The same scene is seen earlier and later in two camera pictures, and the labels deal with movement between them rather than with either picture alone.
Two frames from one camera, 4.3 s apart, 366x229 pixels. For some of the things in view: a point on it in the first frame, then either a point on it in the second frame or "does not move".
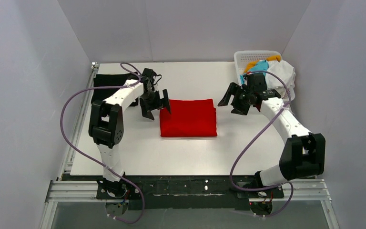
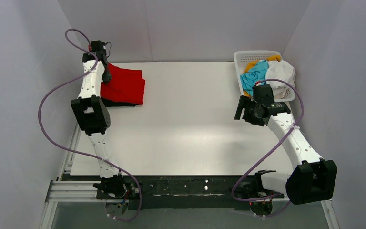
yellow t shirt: (252, 65) does not move
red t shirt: (188, 118) to (125, 85)
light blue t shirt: (263, 65) does not move
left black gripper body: (153, 103) to (106, 73)
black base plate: (184, 192) does not move
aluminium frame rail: (295, 190) does not move
